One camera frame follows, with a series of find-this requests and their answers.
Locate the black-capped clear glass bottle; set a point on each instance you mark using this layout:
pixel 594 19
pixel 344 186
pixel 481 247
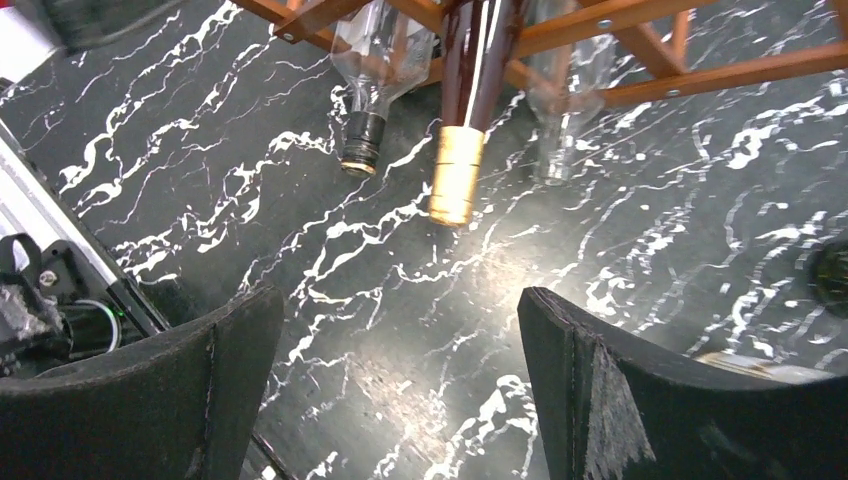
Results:
pixel 382 53

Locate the clear uncapped glass bottle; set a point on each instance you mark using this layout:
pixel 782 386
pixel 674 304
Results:
pixel 565 95

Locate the brown wooden wine rack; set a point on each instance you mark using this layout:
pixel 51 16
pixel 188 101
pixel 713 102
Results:
pixel 627 21

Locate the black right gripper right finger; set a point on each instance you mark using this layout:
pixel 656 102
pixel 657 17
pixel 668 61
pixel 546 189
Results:
pixel 612 405

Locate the gold-capped red wine bottle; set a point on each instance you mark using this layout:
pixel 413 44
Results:
pixel 478 41

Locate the silver-capped dark wine bottle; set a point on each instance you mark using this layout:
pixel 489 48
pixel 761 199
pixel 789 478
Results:
pixel 828 277

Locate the small white box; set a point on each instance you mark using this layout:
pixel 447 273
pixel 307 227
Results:
pixel 763 368

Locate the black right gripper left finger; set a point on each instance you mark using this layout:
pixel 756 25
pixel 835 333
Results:
pixel 178 405

